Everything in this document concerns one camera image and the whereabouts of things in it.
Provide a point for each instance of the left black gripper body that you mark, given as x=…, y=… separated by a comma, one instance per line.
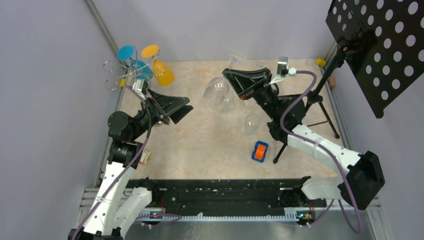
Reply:
x=156, y=110

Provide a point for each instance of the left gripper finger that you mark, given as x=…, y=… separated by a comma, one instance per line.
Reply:
x=169, y=103
x=175, y=113

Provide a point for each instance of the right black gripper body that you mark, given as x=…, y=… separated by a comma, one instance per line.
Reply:
x=262, y=93

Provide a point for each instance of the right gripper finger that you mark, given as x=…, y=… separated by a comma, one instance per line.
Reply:
x=240, y=81
x=257, y=75

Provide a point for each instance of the clear flute wine glass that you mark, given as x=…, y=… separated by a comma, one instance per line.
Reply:
x=247, y=107

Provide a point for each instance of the clear ribbed short glass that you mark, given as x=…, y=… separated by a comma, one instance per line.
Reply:
x=227, y=104

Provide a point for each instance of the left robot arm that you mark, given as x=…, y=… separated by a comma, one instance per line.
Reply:
x=107, y=219

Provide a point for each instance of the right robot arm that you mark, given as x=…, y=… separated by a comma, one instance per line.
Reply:
x=360, y=175

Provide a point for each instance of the yellow wine glass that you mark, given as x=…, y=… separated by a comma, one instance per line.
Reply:
x=161, y=71

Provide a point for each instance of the blue wine glass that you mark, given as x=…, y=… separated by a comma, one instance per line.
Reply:
x=138, y=68

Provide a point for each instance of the chrome wine glass rack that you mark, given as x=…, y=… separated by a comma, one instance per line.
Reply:
x=125, y=81

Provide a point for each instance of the metal washer on table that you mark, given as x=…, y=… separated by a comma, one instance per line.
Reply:
x=259, y=64

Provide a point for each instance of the pink card box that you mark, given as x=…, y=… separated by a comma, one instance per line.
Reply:
x=144, y=157

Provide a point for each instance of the yellow corner clip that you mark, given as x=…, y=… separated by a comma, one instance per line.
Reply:
x=320, y=62

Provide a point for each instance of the blue orange toy car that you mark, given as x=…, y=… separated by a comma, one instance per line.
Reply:
x=260, y=151

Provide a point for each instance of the black perforated music stand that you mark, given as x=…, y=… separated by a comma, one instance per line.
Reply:
x=382, y=42

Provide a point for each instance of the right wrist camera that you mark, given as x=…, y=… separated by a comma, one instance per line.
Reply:
x=283, y=70

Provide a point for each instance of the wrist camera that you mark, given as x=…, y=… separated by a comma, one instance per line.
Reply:
x=283, y=70
x=141, y=86

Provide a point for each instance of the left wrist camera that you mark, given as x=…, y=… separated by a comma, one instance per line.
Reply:
x=141, y=86

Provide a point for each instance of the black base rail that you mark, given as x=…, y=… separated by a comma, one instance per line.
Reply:
x=226, y=197

